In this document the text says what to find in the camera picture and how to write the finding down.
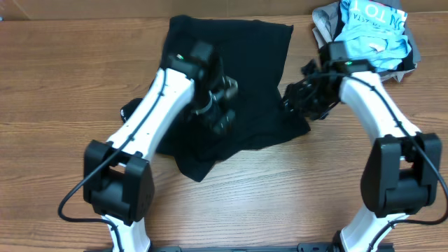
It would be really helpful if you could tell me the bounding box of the black t-shirt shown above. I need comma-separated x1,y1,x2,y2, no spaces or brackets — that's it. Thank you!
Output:
120,14,312,183

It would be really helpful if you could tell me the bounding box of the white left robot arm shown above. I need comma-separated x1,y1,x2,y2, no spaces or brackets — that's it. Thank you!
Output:
83,41,238,251

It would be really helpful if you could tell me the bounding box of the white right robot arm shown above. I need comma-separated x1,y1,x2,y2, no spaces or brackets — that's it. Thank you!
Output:
282,41,447,252

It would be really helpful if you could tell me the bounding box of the grey folded garment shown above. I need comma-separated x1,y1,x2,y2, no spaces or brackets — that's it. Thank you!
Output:
311,0,421,82

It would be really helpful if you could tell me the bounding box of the light blue printed t-shirt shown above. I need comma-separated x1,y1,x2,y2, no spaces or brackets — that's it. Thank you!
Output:
334,0,412,71

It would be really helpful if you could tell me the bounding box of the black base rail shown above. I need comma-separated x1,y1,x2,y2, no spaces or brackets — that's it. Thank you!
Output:
149,243,340,252

